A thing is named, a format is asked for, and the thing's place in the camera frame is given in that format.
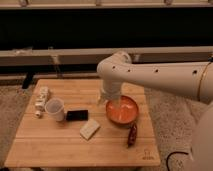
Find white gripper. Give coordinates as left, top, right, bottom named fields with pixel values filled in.
left=97, top=80, right=122, bottom=109

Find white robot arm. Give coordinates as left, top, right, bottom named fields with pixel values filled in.
left=97, top=52, right=213, bottom=171

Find orange bowl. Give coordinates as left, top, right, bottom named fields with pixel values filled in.
left=106, top=96, right=139, bottom=125

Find white sponge block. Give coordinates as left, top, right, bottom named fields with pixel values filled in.
left=80, top=119, right=100, bottom=140

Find black rectangular block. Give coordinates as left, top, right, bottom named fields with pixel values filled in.
left=66, top=110, right=88, bottom=121

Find wooden table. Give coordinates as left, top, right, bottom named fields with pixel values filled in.
left=5, top=79, right=160, bottom=167

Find translucent plastic cup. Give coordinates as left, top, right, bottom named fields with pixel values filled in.
left=45, top=98, right=65, bottom=122

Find small white cube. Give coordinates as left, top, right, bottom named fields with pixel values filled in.
left=35, top=111, right=42, bottom=118

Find black cable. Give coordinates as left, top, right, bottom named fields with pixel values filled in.
left=165, top=150, right=192, bottom=171

